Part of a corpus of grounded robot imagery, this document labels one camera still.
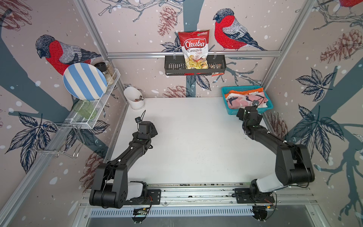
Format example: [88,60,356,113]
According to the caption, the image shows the orange shorts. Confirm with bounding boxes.
[224,88,264,98]

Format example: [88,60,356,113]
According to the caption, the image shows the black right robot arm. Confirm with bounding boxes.
[236,106,315,196]

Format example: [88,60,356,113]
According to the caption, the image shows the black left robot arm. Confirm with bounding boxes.
[89,121,157,209]

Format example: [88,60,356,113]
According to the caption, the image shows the white ceramic cup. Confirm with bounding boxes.
[123,87,145,110]

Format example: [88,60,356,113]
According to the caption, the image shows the teal plastic basket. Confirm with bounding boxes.
[221,86,274,115]

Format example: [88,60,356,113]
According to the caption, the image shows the green glass bowl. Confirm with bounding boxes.
[73,100,97,119]

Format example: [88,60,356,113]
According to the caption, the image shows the dark lid spice jar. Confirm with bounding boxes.
[94,62,112,84]

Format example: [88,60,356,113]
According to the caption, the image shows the blue white striped plate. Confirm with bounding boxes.
[63,63,107,101]

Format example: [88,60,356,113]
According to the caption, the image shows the red Chuba chips bag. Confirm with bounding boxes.
[178,30,209,70]

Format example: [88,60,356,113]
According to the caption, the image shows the clear acrylic wall shelf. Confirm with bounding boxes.
[56,69,121,129]

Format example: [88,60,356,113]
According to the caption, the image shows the black wire wall basket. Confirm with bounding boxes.
[164,55,226,76]

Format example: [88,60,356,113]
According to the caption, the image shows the chrome wire wall rack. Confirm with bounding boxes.
[28,122,85,159]

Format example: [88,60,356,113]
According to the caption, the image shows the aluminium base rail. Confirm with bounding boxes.
[79,183,318,223]

